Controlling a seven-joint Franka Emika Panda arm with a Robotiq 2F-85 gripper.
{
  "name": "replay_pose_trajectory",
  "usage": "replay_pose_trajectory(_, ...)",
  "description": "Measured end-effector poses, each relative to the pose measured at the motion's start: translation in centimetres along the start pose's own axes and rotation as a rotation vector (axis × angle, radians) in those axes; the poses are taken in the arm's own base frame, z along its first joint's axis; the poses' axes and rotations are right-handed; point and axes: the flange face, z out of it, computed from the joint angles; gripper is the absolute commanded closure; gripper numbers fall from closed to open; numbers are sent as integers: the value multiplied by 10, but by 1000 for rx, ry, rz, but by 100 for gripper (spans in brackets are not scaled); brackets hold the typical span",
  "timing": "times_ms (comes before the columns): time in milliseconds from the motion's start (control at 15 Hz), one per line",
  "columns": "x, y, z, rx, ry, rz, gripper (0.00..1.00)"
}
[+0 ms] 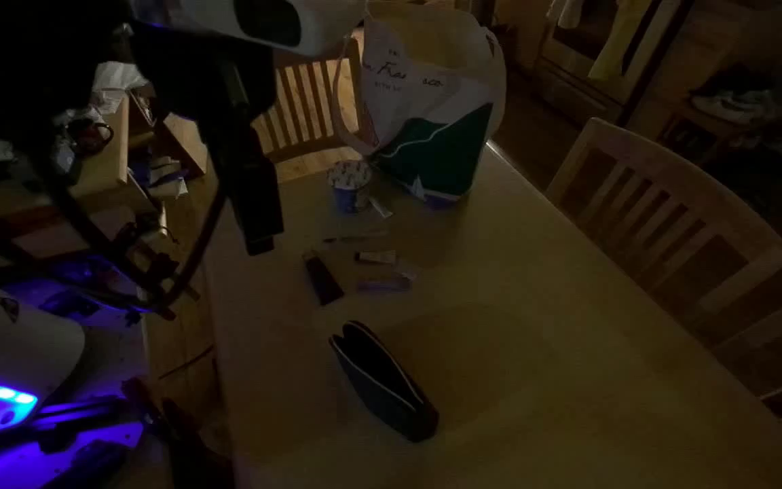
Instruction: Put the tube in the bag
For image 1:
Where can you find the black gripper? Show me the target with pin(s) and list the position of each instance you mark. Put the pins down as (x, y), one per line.
(224, 87)

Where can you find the dark tube with silver cap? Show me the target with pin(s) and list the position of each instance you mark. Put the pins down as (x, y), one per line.
(324, 283)

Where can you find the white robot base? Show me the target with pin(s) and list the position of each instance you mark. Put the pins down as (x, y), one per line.
(36, 358)

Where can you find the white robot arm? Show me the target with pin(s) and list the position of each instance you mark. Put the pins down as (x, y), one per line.
(283, 26)

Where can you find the white and green shopping bag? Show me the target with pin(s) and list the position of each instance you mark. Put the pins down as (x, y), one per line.
(433, 85)

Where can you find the light tube with black cap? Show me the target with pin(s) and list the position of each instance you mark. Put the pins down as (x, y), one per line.
(374, 256)

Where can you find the small purple tube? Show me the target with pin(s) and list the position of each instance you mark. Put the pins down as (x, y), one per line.
(395, 283)

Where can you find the black zip pouch bag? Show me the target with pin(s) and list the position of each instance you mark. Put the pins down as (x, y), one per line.
(384, 383)

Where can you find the wooden chair behind table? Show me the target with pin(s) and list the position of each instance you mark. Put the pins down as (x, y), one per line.
(319, 104)

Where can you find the small blue-white cup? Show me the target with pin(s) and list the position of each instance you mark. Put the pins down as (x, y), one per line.
(345, 181)

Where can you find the thin pen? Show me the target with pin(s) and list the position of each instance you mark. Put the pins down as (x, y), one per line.
(350, 239)

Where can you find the wooden chair at right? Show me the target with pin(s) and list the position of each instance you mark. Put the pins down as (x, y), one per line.
(677, 231)

